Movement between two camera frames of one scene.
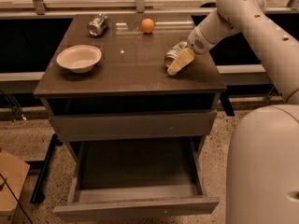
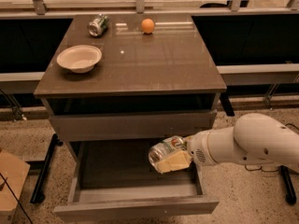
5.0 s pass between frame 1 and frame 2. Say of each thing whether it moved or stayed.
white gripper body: moved
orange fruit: stayed
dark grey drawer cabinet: stayed
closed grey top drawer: stayed
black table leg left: stayed
